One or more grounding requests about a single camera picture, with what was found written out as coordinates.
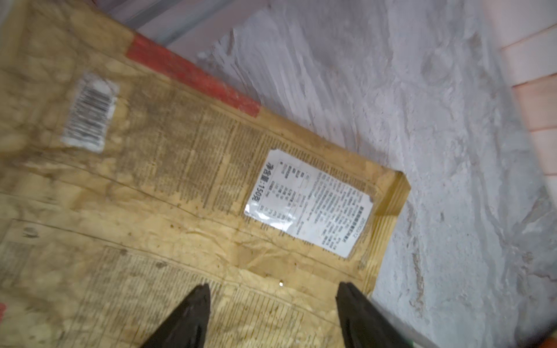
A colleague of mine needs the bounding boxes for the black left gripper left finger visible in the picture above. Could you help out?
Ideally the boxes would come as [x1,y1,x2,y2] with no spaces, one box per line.
[140,284,211,348]

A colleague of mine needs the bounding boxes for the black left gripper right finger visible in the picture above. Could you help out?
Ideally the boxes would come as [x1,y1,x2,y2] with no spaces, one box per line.
[336,282,412,348]

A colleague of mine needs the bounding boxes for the brown paper chips bag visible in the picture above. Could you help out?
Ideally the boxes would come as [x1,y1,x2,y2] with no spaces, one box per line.
[1,1,410,347]

